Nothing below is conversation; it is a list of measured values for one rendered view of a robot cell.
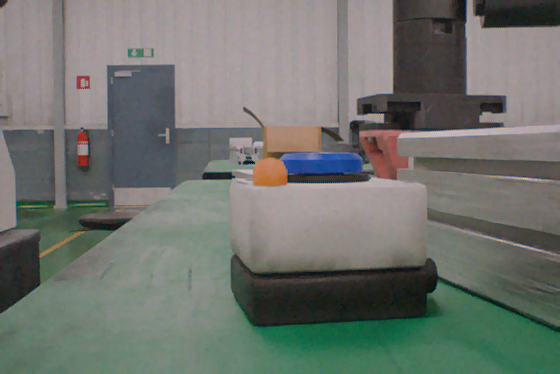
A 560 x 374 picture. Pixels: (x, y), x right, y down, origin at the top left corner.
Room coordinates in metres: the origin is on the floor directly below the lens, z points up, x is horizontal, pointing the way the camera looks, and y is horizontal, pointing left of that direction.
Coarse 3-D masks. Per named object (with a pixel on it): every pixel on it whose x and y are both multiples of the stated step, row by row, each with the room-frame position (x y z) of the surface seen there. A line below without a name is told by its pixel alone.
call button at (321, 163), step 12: (288, 156) 0.36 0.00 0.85; (300, 156) 0.35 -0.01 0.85; (312, 156) 0.35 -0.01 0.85; (324, 156) 0.35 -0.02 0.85; (336, 156) 0.35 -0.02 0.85; (348, 156) 0.35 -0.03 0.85; (288, 168) 0.36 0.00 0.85; (300, 168) 0.35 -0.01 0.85; (312, 168) 0.35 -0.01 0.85; (324, 168) 0.35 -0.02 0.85; (336, 168) 0.35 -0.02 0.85; (348, 168) 0.35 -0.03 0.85; (360, 168) 0.36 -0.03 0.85
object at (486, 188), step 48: (432, 144) 0.44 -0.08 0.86; (480, 144) 0.38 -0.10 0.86; (528, 144) 0.33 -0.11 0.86; (432, 192) 0.44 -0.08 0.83; (480, 192) 0.38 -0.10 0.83; (528, 192) 0.33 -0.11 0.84; (432, 240) 0.44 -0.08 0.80; (480, 240) 0.38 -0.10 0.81; (528, 240) 0.35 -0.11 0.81; (480, 288) 0.37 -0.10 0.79; (528, 288) 0.33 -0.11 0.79
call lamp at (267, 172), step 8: (264, 160) 0.33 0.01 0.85; (272, 160) 0.33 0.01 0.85; (280, 160) 0.33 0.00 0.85; (256, 168) 0.33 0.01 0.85; (264, 168) 0.33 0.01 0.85; (272, 168) 0.33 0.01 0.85; (280, 168) 0.33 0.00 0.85; (256, 176) 0.33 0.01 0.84; (264, 176) 0.33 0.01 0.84; (272, 176) 0.32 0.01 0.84; (280, 176) 0.33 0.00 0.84; (256, 184) 0.33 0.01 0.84; (264, 184) 0.33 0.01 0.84; (272, 184) 0.32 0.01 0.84; (280, 184) 0.33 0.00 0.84
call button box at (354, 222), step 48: (240, 192) 0.35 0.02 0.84; (288, 192) 0.32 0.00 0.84; (336, 192) 0.33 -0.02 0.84; (384, 192) 0.33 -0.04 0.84; (240, 240) 0.35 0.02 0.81; (288, 240) 0.32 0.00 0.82; (336, 240) 0.33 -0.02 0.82; (384, 240) 0.33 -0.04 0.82; (240, 288) 0.36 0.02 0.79; (288, 288) 0.32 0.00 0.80; (336, 288) 0.33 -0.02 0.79; (384, 288) 0.33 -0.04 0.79; (432, 288) 0.37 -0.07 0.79
